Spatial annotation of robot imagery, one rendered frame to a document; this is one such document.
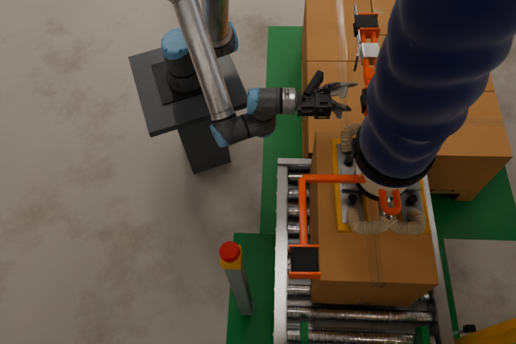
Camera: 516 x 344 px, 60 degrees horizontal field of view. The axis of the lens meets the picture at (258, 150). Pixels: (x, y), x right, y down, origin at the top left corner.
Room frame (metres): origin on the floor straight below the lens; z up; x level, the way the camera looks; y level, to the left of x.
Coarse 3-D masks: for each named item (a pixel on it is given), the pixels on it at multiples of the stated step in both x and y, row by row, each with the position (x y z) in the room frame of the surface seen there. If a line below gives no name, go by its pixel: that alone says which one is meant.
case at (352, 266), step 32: (320, 160) 0.81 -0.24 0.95; (320, 192) 0.67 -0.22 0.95; (320, 224) 0.55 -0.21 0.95; (320, 256) 0.43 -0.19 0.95; (352, 256) 0.42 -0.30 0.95; (384, 256) 0.41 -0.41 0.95; (416, 256) 0.41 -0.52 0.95; (320, 288) 0.35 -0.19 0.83; (352, 288) 0.34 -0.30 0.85; (384, 288) 0.32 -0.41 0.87; (416, 288) 0.31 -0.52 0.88
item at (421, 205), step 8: (408, 192) 0.57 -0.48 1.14; (416, 192) 0.56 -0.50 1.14; (408, 200) 0.53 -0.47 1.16; (416, 200) 0.53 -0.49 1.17; (424, 200) 0.53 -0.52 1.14; (408, 208) 0.51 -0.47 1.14; (416, 208) 0.51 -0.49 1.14; (424, 208) 0.51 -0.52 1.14; (400, 216) 0.49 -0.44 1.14; (424, 232) 0.43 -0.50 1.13
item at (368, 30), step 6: (360, 18) 1.22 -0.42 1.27; (366, 18) 1.22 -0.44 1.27; (372, 18) 1.22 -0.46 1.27; (360, 24) 1.20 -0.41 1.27; (366, 24) 1.19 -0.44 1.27; (372, 24) 1.19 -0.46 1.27; (360, 30) 1.17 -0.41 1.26; (366, 30) 1.17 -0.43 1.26; (372, 30) 1.17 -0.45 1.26; (378, 30) 1.17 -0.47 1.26; (366, 36) 1.17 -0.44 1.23; (378, 36) 1.17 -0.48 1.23
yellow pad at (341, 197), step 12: (336, 144) 0.76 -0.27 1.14; (336, 156) 0.72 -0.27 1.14; (348, 156) 0.70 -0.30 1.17; (336, 168) 0.67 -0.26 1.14; (336, 192) 0.59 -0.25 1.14; (348, 192) 0.58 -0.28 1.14; (360, 192) 0.58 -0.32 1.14; (336, 204) 0.54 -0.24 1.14; (348, 204) 0.54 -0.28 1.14; (360, 204) 0.54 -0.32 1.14; (336, 216) 0.51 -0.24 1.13; (360, 216) 0.50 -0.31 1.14; (348, 228) 0.46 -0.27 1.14
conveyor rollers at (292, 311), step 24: (288, 216) 0.75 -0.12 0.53; (288, 264) 0.52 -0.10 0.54; (288, 288) 0.42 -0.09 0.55; (288, 312) 0.32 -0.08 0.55; (312, 312) 0.31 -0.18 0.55; (336, 312) 0.31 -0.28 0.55; (360, 312) 0.30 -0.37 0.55; (384, 312) 0.29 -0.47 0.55; (408, 312) 0.29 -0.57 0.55; (288, 336) 0.23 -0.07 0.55; (312, 336) 0.22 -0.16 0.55; (336, 336) 0.21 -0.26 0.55; (360, 336) 0.21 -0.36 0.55; (384, 336) 0.20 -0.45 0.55; (408, 336) 0.19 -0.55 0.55; (432, 336) 0.19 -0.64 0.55
